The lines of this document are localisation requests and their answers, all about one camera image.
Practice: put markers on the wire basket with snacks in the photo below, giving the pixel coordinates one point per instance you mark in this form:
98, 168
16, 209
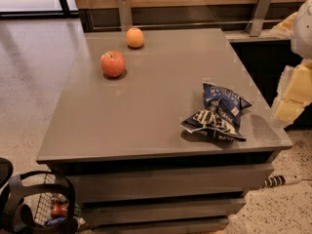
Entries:
55, 206

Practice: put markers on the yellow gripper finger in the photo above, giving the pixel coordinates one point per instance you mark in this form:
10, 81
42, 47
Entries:
284, 113
297, 84

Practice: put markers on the grey drawer cabinet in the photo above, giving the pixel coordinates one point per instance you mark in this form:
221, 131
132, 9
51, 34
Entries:
135, 169

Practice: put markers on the blue chip bag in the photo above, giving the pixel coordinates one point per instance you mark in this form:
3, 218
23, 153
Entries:
220, 118

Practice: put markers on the metal bracket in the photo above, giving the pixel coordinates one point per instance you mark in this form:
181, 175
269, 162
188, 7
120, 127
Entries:
254, 26
125, 14

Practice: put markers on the red apple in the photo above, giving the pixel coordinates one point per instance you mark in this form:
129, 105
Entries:
113, 64

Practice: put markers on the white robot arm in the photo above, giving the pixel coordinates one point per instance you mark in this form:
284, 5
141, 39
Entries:
301, 39

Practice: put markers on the orange fruit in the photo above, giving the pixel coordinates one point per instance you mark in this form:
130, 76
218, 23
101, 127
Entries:
134, 37

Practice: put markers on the left metal bracket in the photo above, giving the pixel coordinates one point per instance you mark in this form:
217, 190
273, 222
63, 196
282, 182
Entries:
125, 14

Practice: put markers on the right metal bracket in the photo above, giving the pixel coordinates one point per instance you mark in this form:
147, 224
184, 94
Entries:
254, 26

